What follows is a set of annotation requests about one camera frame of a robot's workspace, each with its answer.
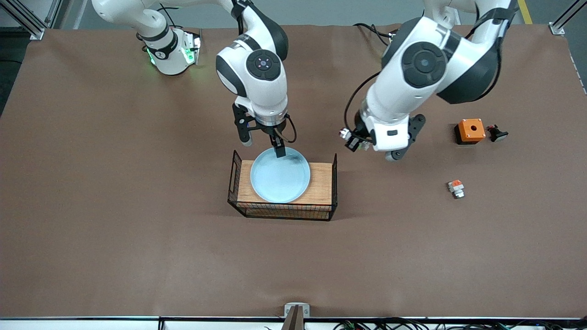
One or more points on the aluminium frame post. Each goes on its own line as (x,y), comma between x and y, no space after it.
(28,26)
(557,28)

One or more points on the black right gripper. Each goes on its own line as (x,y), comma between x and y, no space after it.
(273,132)

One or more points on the metal table edge bracket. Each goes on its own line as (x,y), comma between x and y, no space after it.
(296,309)

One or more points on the black push button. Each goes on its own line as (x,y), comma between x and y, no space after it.
(497,134)

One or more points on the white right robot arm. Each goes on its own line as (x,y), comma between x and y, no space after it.
(266,91)

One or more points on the orange button box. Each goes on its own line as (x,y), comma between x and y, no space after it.
(470,129)

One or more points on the brown table cover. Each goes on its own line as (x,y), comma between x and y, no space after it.
(137,252)

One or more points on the orange white contact block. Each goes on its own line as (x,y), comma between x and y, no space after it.
(456,188)

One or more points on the dark mounting post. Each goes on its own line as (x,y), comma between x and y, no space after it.
(293,323)

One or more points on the light blue round plate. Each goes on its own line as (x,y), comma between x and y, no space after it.
(279,178)

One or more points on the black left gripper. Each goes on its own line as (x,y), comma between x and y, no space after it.
(357,136)

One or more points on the green white contact block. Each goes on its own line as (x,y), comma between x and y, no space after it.
(345,134)

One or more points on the wooden board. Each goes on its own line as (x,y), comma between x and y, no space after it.
(321,183)

